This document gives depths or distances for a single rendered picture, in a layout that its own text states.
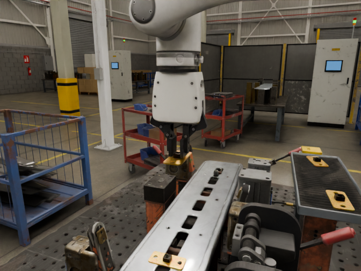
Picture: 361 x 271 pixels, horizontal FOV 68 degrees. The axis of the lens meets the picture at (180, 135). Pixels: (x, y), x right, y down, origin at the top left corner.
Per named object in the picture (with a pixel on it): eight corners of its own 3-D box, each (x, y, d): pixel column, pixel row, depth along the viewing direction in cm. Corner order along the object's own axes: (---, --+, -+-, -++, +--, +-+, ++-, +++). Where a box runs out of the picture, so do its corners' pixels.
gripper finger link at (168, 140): (177, 122, 56) (177, 152, 58) (162, 121, 57) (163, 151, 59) (171, 125, 53) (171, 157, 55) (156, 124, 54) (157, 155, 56)
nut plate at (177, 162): (175, 151, 61) (175, 146, 60) (192, 153, 59) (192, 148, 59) (161, 163, 53) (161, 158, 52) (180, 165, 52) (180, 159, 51)
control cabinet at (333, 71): (306, 126, 658) (319, 18, 596) (307, 121, 705) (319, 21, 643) (344, 129, 624) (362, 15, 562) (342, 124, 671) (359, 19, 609)
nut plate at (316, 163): (305, 156, 84) (305, 153, 84) (318, 157, 83) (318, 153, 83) (315, 166, 76) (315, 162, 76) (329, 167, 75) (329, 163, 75)
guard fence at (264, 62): (216, 113, 834) (218, 45, 783) (217, 112, 846) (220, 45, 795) (353, 123, 680) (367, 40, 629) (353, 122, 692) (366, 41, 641)
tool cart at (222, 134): (221, 137, 550) (223, 90, 525) (242, 141, 523) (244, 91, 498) (199, 147, 488) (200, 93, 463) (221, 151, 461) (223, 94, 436)
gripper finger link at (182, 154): (199, 123, 55) (199, 155, 56) (184, 122, 56) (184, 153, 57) (195, 127, 52) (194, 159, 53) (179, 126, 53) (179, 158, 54)
